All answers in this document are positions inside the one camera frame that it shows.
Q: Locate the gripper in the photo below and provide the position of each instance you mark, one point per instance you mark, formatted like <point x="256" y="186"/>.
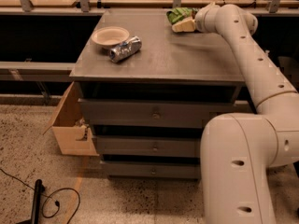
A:
<point x="200" y="22"/>

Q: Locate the green rice chip bag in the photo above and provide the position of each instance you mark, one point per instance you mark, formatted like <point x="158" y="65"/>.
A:
<point x="180" y="13"/>

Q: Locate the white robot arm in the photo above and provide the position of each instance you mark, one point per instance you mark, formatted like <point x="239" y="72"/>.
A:
<point x="237" y="148"/>

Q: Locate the silver redbull can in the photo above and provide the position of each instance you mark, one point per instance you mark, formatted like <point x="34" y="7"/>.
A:
<point x="125" y="49"/>

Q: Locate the white paper bowl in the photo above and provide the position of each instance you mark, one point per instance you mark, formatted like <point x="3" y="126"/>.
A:
<point x="109" y="37"/>

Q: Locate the grey drawer cabinet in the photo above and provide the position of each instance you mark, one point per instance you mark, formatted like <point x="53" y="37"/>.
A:
<point x="169" y="67"/>

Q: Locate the top grey drawer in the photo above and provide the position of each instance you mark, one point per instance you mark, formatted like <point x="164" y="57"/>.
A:
<point x="156" y="114"/>

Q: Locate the grey drawer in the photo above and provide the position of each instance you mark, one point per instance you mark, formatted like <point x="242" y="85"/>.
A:
<point x="147" y="146"/>
<point x="154" y="170"/>
<point x="156" y="114"/>

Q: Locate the middle grey drawer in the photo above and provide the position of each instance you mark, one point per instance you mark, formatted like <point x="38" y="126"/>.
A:
<point x="147" y="146"/>

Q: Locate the cardboard box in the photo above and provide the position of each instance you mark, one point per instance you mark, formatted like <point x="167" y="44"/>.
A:
<point x="72" y="133"/>

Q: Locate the bottom grey drawer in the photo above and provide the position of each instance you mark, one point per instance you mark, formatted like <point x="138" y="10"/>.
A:
<point x="154" y="170"/>

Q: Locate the black floor pole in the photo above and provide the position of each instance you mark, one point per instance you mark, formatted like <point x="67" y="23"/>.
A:
<point x="38" y="191"/>

